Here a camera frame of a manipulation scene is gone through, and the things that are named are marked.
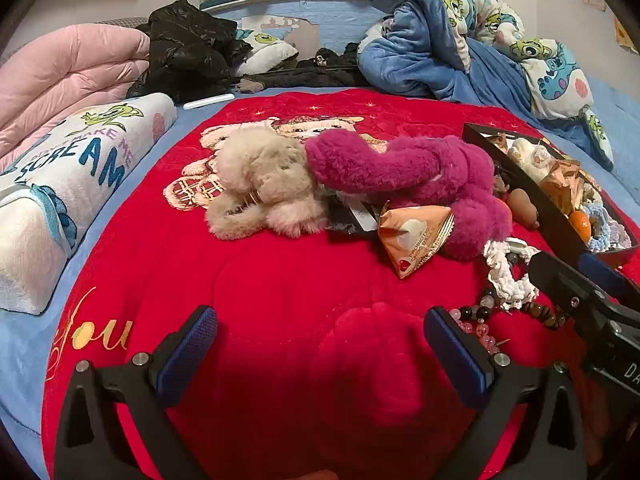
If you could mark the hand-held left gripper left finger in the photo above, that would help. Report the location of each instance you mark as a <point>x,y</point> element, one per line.
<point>187,355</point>

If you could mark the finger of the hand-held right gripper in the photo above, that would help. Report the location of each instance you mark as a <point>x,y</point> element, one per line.
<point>602,270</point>
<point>560,280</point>

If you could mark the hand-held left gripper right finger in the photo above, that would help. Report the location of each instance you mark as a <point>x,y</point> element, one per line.
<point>460,360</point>

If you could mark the black tray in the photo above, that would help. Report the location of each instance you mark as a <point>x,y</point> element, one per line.
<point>555,225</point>

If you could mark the orange triangular snack packet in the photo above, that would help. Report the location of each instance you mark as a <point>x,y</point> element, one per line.
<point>562,187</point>
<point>410,235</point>

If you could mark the blue crocheted scrunchie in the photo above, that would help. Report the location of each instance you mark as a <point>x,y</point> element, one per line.
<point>607,230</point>

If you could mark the small mandarin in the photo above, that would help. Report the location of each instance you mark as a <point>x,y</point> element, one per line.
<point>581,224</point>

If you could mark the white crocheted scrunchie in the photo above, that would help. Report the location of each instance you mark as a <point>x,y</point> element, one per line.
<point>505,280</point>

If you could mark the brown egg-shaped toy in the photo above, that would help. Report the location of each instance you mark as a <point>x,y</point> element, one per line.
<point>522,206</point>

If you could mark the white plush toy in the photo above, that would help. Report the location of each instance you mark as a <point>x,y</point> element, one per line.
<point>527,157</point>

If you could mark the red printed blanket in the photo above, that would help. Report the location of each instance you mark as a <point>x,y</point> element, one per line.
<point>300,285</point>

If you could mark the black tag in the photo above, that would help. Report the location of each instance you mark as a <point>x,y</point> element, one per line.
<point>350,217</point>

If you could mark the beige plush toy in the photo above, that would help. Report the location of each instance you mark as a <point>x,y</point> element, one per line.
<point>260,170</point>

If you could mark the magenta plush bear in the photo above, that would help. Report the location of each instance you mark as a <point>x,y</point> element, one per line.
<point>400,160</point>

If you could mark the white printed pillow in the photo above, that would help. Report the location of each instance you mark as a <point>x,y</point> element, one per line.
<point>75,170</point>

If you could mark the white stick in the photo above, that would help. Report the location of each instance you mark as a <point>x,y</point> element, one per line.
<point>207,101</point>

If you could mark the blue cartoon blanket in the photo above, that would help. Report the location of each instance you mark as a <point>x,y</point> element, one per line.
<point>425,60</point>

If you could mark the dark knitted garment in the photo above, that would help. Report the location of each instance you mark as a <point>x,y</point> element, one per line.
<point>310,77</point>

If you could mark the pink quilt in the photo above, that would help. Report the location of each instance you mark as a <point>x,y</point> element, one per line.
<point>60,75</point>

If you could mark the black puffer jacket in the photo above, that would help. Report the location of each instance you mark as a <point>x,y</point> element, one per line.
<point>185,45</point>

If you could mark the small cartoon pillow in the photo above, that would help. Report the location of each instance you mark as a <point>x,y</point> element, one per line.
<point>265,52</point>

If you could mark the yellow wall paper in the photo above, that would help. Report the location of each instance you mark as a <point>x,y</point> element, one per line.
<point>625,35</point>

